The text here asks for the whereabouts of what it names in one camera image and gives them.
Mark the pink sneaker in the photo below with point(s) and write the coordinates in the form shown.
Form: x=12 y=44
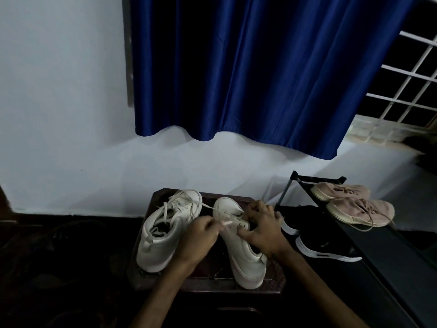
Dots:
x=355 y=213
x=331 y=192

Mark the black sneaker white sole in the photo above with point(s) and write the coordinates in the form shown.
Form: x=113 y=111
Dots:
x=290 y=228
x=324 y=254

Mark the blue curtain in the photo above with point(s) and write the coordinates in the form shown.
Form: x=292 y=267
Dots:
x=256 y=64
x=425 y=150

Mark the person's left hand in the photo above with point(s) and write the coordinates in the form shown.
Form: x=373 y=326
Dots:
x=198 y=240

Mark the person's right forearm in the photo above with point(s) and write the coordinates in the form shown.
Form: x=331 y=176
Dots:
x=321 y=293

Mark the dark brown plastic stool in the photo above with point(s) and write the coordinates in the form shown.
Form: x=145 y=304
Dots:
x=273 y=276

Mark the person's left forearm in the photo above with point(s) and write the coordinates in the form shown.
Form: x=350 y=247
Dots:
x=160 y=297

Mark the white window grille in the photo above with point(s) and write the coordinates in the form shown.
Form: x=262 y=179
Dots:
x=396 y=109

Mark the person's right hand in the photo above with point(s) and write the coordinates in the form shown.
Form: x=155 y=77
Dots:
x=266 y=232

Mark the black shoe rack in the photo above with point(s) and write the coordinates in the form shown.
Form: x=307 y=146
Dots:
x=392 y=263

